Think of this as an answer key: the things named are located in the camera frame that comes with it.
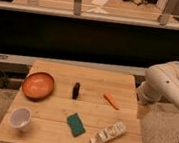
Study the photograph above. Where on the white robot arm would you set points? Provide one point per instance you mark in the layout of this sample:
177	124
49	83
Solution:
161	80

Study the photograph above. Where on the green sponge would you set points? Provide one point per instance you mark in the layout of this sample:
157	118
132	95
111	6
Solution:
76	125

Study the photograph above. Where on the orange wooden bowl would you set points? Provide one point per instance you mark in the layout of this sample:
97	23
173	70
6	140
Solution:
38	85

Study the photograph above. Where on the white paper sheet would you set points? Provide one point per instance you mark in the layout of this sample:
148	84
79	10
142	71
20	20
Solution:
99	2

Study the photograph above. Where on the clear plastic cup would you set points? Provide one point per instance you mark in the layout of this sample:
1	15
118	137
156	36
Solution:
20	119

